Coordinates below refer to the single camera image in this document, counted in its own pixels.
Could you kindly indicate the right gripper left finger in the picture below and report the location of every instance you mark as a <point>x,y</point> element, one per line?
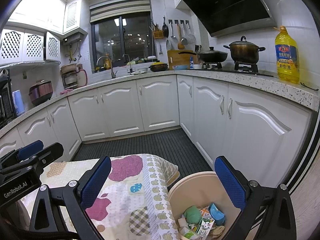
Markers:
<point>82,195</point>

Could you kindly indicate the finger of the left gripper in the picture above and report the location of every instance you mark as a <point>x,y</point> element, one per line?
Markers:
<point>30,150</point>
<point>47,156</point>

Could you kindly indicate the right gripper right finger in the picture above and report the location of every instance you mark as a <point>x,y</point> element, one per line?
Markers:
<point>243,196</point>

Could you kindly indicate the white green plastic wrapper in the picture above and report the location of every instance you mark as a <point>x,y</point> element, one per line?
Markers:
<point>186,233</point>

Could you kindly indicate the brown paper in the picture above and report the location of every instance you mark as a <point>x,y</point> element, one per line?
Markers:
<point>216,231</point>

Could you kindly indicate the green white milk carton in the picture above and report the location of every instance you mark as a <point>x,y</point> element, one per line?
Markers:
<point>204,227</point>

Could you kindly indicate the blue trash packet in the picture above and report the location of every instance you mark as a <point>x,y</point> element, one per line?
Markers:
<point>217,215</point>

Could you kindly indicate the beige trash bin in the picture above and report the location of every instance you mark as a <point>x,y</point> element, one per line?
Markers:
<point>201,189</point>

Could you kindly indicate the white kitchen cabinets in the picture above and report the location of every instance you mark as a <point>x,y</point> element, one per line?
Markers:
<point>259,123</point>

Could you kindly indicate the green trash wad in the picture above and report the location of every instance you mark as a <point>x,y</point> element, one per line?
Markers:
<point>192,215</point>

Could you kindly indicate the black microwave oven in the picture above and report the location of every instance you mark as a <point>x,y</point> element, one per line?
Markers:
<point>7,108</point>

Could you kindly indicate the patterned table cloth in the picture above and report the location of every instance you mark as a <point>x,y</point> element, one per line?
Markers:
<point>133,202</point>

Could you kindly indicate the purple rice cooker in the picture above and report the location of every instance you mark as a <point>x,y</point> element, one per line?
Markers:
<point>40,92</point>

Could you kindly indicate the clay pot on rack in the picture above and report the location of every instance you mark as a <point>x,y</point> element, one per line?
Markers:
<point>69,75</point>

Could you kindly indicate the chrome sink faucet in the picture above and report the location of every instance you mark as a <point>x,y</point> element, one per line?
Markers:
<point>107,64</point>

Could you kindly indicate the yellow cooking oil bottle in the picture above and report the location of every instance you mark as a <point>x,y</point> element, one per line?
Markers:
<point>287,56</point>

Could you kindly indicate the yellow lidded casserole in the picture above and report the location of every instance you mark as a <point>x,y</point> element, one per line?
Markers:
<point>158,67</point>

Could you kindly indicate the black wok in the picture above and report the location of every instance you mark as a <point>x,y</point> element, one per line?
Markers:
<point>211,56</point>

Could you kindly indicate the wooden cutting board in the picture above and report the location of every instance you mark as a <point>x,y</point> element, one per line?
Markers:
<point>181,58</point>

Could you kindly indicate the black range hood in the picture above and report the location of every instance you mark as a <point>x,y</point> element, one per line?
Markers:
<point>224,17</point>

